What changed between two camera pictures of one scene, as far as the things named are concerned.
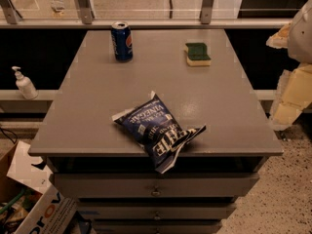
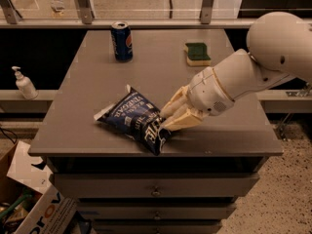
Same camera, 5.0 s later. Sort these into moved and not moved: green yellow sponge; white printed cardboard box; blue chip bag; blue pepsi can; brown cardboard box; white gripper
Moved: blue chip bag; white gripper
Not moved: blue pepsi can; white printed cardboard box; green yellow sponge; brown cardboard box
